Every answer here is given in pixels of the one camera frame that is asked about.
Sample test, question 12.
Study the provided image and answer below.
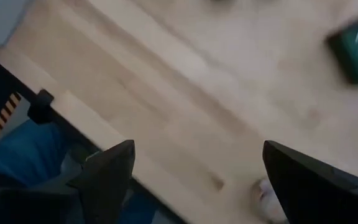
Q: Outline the black aluminium table frame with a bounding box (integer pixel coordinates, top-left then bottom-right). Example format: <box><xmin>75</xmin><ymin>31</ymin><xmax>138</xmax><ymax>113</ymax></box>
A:
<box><xmin>0</xmin><ymin>49</ymin><xmax>186</xmax><ymax>224</ymax></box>

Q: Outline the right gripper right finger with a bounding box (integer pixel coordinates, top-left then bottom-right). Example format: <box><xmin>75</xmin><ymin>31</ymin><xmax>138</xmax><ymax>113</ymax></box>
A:
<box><xmin>262</xmin><ymin>140</ymin><xmax>358</xmax><ymax>224</ymax></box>

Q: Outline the dark green tin black lid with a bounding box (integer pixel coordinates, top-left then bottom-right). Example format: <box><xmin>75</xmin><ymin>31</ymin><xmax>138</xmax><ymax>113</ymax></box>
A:
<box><xmin>326</xmin><ymin>14</ymin><xmax>358</xmax><ymax>85</ymax></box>

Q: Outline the blue cloth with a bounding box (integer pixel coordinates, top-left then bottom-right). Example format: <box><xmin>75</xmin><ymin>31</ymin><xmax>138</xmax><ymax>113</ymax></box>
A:
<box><xmin>0</xmin><ymin>119</ymin><xmax>158</xmax><ymax>224</ymax></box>

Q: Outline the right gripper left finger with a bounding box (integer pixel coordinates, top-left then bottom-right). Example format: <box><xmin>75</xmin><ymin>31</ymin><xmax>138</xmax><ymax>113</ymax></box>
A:
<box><xmin>68</xmin><ymin>139</ymin><xmax>135</xmax><ymax>224</ymax></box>

